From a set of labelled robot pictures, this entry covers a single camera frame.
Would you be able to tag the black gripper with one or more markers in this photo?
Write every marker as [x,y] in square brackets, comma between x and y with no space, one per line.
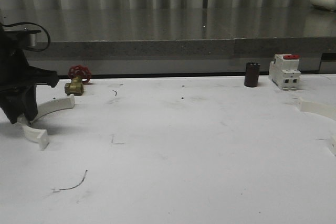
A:
[18,97]

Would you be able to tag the white circuit breaker red switch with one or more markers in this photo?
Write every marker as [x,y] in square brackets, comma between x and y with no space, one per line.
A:
[283,71]

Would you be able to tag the grey stone counter slab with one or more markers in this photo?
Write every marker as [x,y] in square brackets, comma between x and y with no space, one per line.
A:
[181,41]

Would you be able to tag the wrist camera grey black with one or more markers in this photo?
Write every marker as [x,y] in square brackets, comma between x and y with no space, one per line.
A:
[23,39]

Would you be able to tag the white half clamp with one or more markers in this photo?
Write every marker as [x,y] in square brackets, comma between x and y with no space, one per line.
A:
[321,109]
[40,136]

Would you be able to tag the dark brown cylinder coupling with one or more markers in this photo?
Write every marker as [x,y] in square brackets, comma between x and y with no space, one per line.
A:
[251,74]

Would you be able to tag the brass valve red handwheel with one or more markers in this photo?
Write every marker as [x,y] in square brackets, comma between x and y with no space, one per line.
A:
[79,75]

